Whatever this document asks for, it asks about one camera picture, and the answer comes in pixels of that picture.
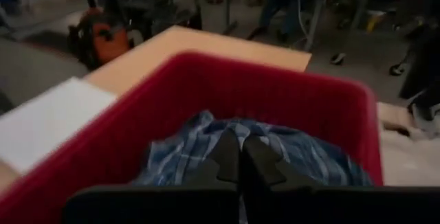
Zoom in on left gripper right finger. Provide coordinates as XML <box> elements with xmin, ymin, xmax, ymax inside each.
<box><xmin>243</xmin><ymin>136</ymin><xmax>324</xmax><ymax>190</ymax></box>

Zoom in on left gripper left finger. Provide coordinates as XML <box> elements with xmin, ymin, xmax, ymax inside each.
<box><xmin>194</xmin><ymin>129</ymin><xmax>241</xmax><ymax>190</ymax></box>

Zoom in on blue plaid shirt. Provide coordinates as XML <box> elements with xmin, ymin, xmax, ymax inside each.
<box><xmin>132</xmin><ymin>109</ymin><xmax>375</xmax><ymax>188</ymax></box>

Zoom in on red plastic bin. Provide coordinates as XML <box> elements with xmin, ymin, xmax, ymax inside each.
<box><xmin>0</xmin><ymin>50</ymin><xmax>385</xmax><ymax>224</ymax></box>

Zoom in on person's shoe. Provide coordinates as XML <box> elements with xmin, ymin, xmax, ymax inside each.
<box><xmin>329</xmin><ymin>52</ymin><xmax>347</xmax><ymax>65</ymax></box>

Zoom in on person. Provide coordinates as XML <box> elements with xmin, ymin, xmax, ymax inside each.
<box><xmin>256</xmin><ymin>0</ymin><xmax>312</xmax><ymax>45</ymax></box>

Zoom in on black chair wheel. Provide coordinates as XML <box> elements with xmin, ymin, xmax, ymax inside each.
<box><xmin>389</xmin><ymin>63</ymin><xmax>407</xmax><ymax>78</ymax></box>

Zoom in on orange black backpack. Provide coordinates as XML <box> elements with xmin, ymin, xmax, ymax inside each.
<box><xmin>67</xmin><ymin>8</ymin><xmax>135</xmax><ymax>71</ymax></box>

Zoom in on white flat box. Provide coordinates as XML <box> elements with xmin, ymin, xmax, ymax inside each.
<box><xmin>0</xmin><ymin>76</ymin><xmax>118</xmax><ymax>176</ymax></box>

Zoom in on yellow object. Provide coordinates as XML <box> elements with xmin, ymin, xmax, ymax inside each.
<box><xmin>364</xmin><ymin>10</ymin><xmax>386</xmax><ymax>33</ymax></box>

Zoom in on dark office chairs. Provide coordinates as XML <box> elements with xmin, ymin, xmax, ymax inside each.
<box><xmin>78</xmin><ymin>0</ymin><xmax>193</xmax><ymax>34</ymax></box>

